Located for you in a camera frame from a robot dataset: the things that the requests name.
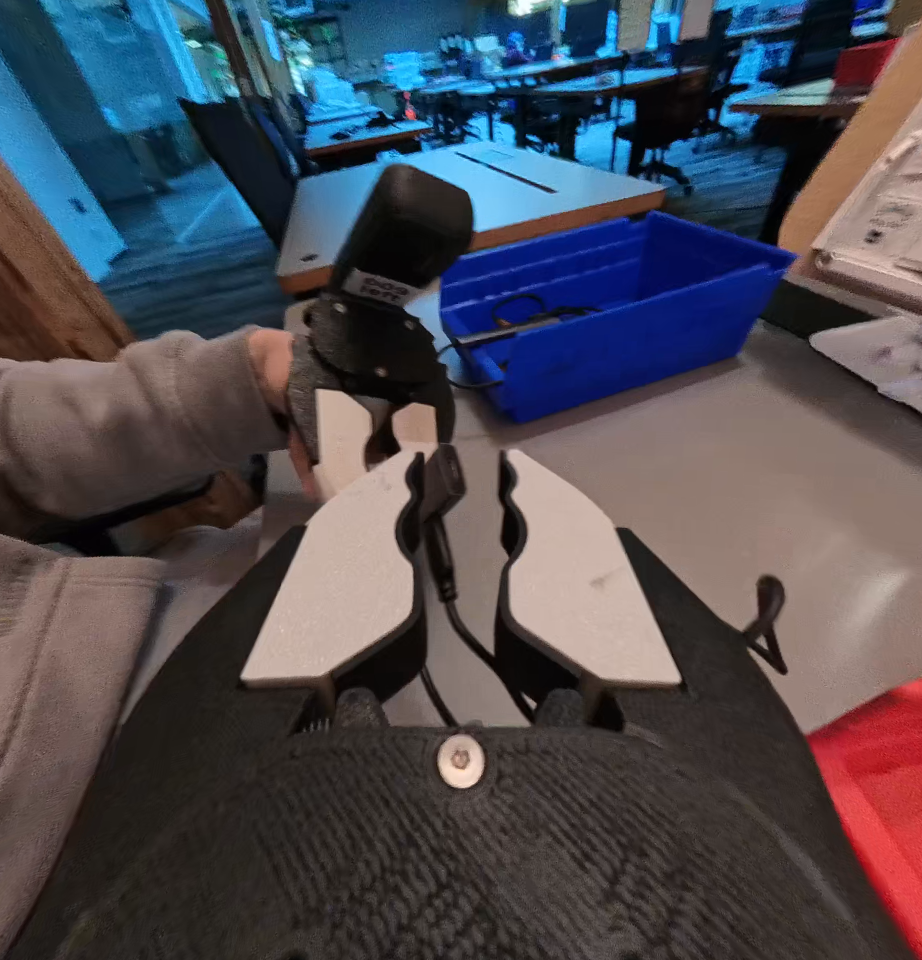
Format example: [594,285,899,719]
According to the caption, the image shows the grey wood-edged table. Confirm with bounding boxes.
[277,142,666,295]

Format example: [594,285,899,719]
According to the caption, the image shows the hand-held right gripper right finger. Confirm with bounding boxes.
[494,448,683,693]

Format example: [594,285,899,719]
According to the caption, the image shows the person's left hand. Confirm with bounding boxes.
[247,328,321,500]

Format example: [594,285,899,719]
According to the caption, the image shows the blue plastic bin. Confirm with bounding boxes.
[438,210,798,425]

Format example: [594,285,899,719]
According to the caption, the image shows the white document stand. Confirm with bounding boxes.
[809,315,922,429]

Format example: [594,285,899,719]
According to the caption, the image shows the black cable with orange plugs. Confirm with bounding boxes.
[491,294,554,333]

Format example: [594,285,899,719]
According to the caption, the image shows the wooden post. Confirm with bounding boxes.
[0,135,136,361]

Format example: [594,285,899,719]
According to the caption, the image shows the thin black hub cable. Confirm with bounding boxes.
[431,341,507,391]

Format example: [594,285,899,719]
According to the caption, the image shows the black office chair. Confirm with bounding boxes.
[614,67,732,189]

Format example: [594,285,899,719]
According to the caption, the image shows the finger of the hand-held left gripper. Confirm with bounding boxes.
[389,403,441,455]
[314,388,389,504]

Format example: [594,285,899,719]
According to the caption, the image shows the person's grey sweatshirt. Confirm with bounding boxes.
[0,525,173,960]

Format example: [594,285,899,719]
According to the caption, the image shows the red plastic bin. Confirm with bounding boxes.
[806,677,922,960]

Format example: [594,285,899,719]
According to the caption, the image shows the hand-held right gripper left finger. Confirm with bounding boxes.
[239,450,430,691]

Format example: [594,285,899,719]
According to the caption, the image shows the person's left forearm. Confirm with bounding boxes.
[0,330,291,545]

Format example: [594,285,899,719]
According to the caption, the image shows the printed instruction sheets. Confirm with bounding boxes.
[809,90,922,290]

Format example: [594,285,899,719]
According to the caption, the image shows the thick black hub cable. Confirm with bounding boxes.
[414,442,541,727]

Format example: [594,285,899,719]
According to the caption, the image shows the grey USB hub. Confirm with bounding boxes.
[457,313,566,348]

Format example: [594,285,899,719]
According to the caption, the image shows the wooden document board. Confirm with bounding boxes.
[776,22,922,260]

